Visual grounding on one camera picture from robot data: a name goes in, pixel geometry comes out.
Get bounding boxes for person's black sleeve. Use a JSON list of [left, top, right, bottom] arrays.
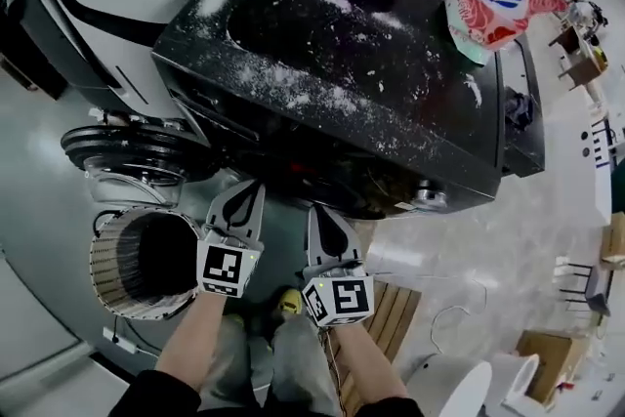
[[108, 367, 202, 417], [357, 396, 432, 417]]

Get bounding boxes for person's yellow right shoe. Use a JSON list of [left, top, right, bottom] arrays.
[[276, 288, 305, 316]]

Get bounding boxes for flat cardboard box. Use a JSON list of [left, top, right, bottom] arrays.
[[600, 212, 625, 271]]

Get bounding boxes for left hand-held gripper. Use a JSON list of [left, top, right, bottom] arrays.
[[195, 182, 267, 299]]

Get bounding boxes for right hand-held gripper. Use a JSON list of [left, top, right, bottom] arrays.
[[299, 204, 376, 329]]

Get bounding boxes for white power strip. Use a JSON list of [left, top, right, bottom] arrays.
[[101, 325, 140, 356]]

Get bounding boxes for red floral detergent bag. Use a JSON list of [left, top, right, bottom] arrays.
[[443, 0, 570, 66]]

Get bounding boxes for person's black left sleeve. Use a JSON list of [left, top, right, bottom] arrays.
[[108, 367, 202, 417]]

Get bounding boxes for wooden table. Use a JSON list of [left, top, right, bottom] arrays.
[[548, 22, 610, 93]]

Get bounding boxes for round glass washing machine door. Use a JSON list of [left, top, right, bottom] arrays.
[[60, 121, 222, 207]]

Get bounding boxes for person's black right sleeve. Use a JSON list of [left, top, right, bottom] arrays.
[[357, 396, 432, 417]]

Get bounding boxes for black front-load washing machine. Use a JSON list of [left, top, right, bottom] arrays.
[[150, 0, 507, 222]]

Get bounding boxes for black metal chair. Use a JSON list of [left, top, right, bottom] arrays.
[[555, 257, 615, 319]]

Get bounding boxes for person's right forearm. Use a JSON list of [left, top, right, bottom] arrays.
[[323, 317, 410, 407]]

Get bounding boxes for wooden slatted pallet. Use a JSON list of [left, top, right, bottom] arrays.
[[335, 279, 424, 408]]

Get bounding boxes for person's left forearm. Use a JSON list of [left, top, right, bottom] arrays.
[[152, 289, 229, 393]]

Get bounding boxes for white floor cable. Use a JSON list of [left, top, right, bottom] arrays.
[[428, 275, 490, 358]]

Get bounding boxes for beige woven laundry basket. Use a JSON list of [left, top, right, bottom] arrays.
[[89, 206, 203, 321]]

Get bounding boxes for dark blue crumpled cloth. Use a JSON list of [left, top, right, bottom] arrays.
[[504, 91, 537, 132]]

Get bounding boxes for silver washing machine dial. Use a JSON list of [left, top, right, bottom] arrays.
[[411, 179, 449, 212]]

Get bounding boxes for person's grey trousers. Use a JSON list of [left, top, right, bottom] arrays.
[[198, 315, 344, 417]]

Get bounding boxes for brown cardboard box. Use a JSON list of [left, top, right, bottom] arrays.
[[516, 328, 588, 406]]

